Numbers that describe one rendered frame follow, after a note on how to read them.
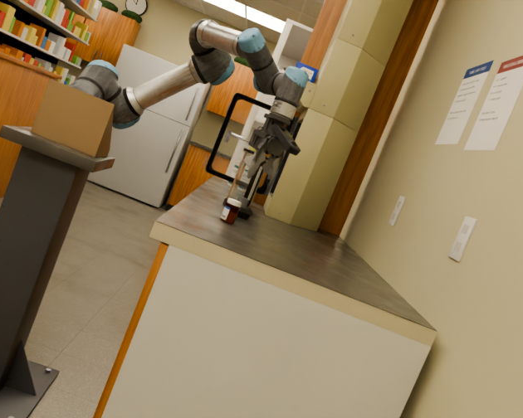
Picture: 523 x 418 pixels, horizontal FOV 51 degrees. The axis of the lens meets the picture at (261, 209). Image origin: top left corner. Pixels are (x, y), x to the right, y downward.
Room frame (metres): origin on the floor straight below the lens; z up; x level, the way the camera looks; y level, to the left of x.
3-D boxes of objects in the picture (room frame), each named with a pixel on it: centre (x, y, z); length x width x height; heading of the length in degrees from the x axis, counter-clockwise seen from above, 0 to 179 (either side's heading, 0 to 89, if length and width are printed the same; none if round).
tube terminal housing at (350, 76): (2.45, -0.14, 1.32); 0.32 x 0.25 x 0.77; 4
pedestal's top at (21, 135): (1.96, 0.74, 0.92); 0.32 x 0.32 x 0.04; 6
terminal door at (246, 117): (2.60, 0.17, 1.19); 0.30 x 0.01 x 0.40; 88
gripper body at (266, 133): (1.72, 0.06, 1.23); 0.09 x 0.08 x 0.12; 46
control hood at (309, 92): (2.44, 0.04, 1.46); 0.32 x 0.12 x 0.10; 4
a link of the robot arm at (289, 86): (1.73, 0.06, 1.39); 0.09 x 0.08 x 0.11; 43
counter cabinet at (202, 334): (2.27, -0.09, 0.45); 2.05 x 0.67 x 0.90; 4
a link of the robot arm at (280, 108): (1.72, 0.05, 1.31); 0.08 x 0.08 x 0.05
